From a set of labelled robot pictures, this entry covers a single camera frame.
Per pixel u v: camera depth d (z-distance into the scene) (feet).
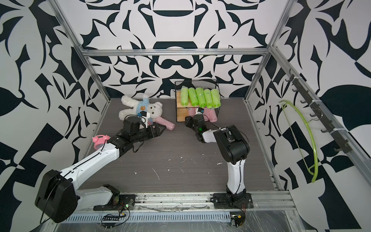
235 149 1.74
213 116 3.41
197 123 2.60
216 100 3.03
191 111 3.44
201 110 2.99
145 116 2.43
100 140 2.79
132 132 2.05
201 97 3.07
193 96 3.09
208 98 3.02
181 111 3.52
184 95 3.08
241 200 2.25
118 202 2.26
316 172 1.86
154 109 3.35
